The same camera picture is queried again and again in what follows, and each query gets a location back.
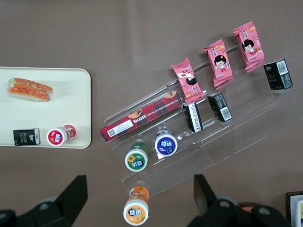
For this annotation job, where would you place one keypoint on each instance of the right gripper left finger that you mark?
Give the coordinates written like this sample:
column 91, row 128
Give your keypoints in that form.
column 68, row 205

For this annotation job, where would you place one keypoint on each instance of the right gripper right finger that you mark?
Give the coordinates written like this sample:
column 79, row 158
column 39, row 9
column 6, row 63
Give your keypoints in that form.
column 210, row 208

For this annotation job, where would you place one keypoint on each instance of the triangle sandwich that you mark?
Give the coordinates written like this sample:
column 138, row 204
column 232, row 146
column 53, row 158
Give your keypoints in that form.
column 30, row 90

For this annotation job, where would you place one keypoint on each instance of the dark brown base tray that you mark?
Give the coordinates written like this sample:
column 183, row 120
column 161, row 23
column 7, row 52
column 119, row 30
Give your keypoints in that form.
column 287, row 208

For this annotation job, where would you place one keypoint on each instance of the beige plastic serving tray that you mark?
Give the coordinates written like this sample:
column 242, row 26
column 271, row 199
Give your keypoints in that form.
column 59, row 106

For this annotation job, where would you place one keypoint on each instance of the orange cap gum bottle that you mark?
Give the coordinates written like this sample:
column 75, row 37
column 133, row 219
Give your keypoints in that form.
column 136, row 210

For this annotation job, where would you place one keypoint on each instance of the red cap gum bottle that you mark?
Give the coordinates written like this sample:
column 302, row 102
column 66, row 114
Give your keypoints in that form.
column 56, row 136

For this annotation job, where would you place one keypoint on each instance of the clear acrylic stepped stand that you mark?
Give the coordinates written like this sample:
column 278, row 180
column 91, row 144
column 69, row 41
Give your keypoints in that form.
column 236, row 142

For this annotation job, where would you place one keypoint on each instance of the blue cap gum bottle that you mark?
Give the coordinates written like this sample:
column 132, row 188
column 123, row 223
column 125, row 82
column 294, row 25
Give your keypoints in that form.
column 166, row 145

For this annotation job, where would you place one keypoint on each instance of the small black carton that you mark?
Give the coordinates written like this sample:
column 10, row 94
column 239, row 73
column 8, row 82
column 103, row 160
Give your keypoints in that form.
column 278, row 74
column 26, row 136
column 220, row 107
column 193, row 117

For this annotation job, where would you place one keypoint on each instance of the green cap gum bottle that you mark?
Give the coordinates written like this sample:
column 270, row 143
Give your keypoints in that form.
column 136, row 159

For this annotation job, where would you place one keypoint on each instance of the white rectangular dish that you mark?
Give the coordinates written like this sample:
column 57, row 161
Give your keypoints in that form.
column 297, row 210

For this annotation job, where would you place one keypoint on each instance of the red tartan shortbread box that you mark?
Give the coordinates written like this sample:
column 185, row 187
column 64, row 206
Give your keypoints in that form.
column 142, row 117

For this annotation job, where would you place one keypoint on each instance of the pink cartoon snack pack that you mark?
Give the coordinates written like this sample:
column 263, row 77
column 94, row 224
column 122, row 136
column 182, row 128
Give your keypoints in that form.
column 249, row 46
column 188, row 80
column 219, row 63

